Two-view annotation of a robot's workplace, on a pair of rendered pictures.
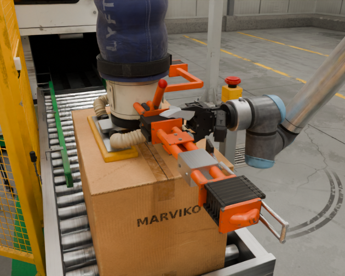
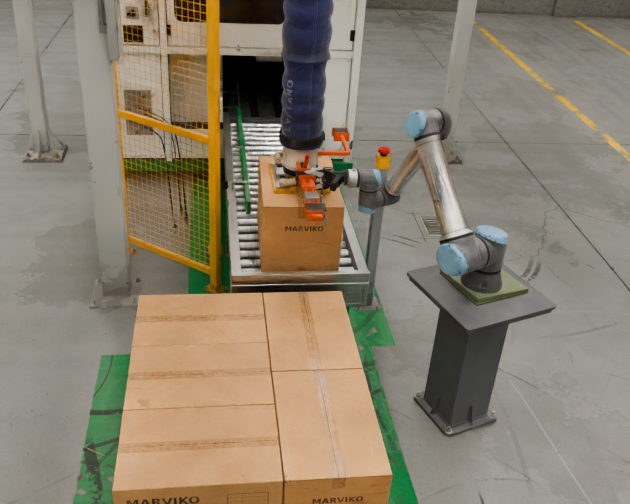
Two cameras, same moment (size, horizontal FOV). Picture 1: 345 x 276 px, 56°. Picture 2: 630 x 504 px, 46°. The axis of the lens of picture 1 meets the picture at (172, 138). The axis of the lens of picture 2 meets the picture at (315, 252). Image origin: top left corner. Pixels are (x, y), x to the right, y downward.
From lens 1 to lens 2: 2.74 m
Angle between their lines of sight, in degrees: 12
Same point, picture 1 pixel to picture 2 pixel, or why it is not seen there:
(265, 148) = (366, 200)
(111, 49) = (287, 130)
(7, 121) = (214, 156)
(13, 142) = (215, 172)
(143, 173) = (293, 202)
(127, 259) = (277, 250)
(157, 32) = (314, 124)
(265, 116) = (366, 181)
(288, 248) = (434, 312)
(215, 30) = (458, 59)
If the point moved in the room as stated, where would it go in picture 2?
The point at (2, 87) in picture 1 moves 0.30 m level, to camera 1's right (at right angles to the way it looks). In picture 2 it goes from (215, 133) to (267, 141)
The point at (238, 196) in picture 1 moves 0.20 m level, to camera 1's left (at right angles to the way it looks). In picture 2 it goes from (316, 208) to (272, 201)
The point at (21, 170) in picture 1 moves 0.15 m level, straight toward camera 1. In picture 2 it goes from (215, 193) to (219, 205)
